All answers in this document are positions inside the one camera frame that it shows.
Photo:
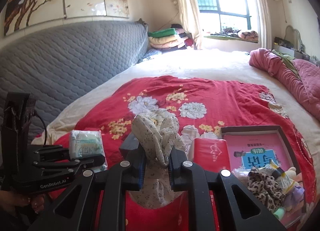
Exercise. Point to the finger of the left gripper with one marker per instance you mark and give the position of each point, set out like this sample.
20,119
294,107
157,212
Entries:
63,164
49,150

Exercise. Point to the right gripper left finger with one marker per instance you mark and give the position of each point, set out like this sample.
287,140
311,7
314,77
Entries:
132,151

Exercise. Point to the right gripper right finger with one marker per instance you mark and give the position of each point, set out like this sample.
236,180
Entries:
177,181

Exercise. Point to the white floral cloth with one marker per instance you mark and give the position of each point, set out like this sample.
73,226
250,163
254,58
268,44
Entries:
157,142

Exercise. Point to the green white tissue packet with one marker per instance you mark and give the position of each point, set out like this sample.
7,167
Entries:
85,144

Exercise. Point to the red tissue pack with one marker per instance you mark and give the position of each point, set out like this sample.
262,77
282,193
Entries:
210,154

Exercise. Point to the small clear packet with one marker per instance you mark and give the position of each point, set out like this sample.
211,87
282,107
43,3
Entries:
240,173

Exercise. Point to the leopard print scrunchie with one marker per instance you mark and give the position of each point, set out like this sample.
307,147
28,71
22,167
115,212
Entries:
265,188

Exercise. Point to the mint green sponge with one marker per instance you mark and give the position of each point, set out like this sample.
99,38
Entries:
279,213

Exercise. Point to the yellow snack packet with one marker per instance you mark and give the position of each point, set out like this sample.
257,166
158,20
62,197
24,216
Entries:
283,180

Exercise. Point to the left hand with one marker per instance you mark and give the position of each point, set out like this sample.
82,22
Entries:
11,200

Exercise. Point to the pink and blue book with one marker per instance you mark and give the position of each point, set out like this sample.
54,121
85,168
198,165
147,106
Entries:
248,150

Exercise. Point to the grey quilted headboard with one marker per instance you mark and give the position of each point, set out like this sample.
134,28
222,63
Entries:
61,64

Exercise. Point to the grey shallow box tray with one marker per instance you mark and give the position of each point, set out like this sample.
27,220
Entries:
289,220

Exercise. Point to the dark patterned pillow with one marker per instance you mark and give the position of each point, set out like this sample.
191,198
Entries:
150,54

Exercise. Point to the beige bed sheet mattress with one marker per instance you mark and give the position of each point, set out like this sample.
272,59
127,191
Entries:
211,64

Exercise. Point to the stack of folded blankets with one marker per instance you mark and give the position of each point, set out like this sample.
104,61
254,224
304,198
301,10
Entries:
171,39

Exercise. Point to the left cream curtain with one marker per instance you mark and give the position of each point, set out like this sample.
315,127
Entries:
189,17

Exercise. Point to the cream curtain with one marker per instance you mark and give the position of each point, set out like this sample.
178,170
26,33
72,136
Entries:
265,24
189,17

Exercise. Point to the pink quilted duvet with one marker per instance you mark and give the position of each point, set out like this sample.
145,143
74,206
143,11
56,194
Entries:
305,91

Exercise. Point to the clothes on window sill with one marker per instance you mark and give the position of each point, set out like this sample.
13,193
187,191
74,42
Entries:
230,33

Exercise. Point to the green cloth on duvet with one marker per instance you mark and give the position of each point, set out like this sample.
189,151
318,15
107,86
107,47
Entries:
288,61

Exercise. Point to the right cream curtain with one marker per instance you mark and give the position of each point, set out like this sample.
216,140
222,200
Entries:
265,24

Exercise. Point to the vanity mirror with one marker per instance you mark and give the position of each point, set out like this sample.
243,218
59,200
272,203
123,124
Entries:
292,35

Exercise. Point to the window with dark frame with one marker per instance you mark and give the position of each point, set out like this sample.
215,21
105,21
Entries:
216,15

